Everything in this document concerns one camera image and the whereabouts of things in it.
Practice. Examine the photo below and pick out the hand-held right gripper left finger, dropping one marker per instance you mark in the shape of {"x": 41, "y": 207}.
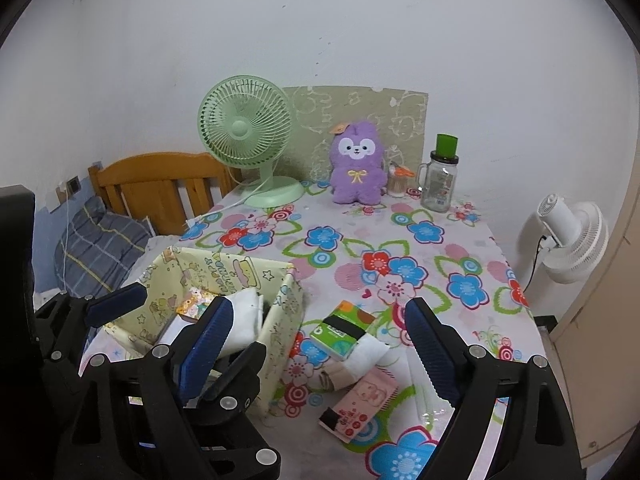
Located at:
{"x": 205, "y": 345}

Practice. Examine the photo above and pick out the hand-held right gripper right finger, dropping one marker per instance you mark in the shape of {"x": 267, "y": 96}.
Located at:
{"x": 432, "y": 355}

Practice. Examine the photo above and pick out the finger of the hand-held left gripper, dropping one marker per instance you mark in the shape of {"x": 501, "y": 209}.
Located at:
{"x": 117, "y": 302}
{"x": 240, "y": 375}

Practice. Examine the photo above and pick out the colourful cartoon packet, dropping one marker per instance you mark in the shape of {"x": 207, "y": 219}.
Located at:
{"x": 192, "y": 305}

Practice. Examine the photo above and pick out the white cloth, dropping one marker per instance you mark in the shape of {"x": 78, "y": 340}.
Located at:
{"x": 247, "y": 312}

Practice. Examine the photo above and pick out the yellow printed storage box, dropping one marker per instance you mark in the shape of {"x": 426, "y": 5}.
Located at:
{"x": 280, "y": 320}

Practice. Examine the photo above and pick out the pink cartoon tissue packet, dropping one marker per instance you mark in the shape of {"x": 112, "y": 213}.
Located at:
{"x": 365, "y": 395}

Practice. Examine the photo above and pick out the beige sock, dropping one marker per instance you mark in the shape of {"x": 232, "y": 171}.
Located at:
{"x": 335, "y": 377}

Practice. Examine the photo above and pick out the green tissue packet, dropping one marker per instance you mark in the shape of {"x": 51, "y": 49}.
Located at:
{"x": 330, "y": 340}

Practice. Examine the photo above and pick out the clear plastic bag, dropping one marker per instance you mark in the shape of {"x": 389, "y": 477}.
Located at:
{"x": 422, "y": 410}

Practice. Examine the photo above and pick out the blue plaid pillow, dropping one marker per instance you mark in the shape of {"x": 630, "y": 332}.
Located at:
{"x": 95, "y": 245}

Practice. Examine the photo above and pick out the wooden bed headboard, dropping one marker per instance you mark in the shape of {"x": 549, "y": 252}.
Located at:
{"x": 150, "y": 185}

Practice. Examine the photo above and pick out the floral tablecloth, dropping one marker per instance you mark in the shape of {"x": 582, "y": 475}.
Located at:
{"x": 350, "y": 260}

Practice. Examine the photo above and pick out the glass jar with green lid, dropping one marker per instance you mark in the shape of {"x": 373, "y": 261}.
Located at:
{"x": 440, "y": 185}

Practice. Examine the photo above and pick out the toothpick holder with orange lid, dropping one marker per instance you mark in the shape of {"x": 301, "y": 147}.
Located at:
{"x": 398, "y": 187}

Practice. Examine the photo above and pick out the beige door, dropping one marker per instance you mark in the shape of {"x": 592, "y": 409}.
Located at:
{"x": 610, "y": 335}

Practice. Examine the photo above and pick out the white standing fan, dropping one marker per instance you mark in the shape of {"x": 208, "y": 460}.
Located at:
{"x": 575, "y": 240}

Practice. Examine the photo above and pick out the purple plush toy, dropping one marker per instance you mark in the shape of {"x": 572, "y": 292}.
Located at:
{"x": 357, "y": 180}

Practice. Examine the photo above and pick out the green desk fan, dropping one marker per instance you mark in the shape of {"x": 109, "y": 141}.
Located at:
{"x": 240, "y": 120}

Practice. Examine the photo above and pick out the green patterned board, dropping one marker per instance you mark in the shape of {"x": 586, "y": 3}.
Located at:
{"x": 310, "y": 110}

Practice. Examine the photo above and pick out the wall socket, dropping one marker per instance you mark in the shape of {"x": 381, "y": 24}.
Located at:
{"x": 73, "y": 185}

